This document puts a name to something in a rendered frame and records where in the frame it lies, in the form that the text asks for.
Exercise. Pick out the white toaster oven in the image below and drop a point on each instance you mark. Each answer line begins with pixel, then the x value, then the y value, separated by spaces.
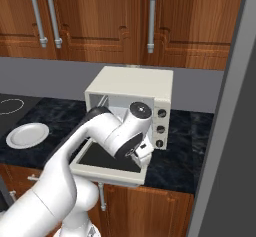
pixel 133 82

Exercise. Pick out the wooden base cupboard drawer front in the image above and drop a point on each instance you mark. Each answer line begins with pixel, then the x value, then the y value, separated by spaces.
pixel 20 176

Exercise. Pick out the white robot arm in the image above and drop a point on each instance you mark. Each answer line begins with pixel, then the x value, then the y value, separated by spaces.
pixel 56 181

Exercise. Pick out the white round plate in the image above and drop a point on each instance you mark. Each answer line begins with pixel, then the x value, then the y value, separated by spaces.
pixel 27 135

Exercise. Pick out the black hob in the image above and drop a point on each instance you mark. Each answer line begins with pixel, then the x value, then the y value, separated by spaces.
pixel 13 111

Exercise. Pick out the wooden wall cupboard door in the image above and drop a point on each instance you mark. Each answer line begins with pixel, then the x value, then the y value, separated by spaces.
pixel 16 17
pixel 96 17
pixel 196 21

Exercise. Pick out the toaster oven glass door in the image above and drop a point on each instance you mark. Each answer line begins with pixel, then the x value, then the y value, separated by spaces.
pixel 100 171

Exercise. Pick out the grey tall fridge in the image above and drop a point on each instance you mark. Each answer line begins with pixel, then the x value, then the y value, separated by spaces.
pixel 230 131

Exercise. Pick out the wooden base cupboard door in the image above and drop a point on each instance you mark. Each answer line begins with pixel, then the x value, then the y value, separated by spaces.
pixel 146 212

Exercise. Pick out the black toaster oven knob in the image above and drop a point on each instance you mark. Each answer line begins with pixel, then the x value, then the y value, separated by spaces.
pixel 159 143
pixel 160 129
pixel 162 113

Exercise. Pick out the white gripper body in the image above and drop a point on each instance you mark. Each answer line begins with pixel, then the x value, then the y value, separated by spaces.
pixel 142 159

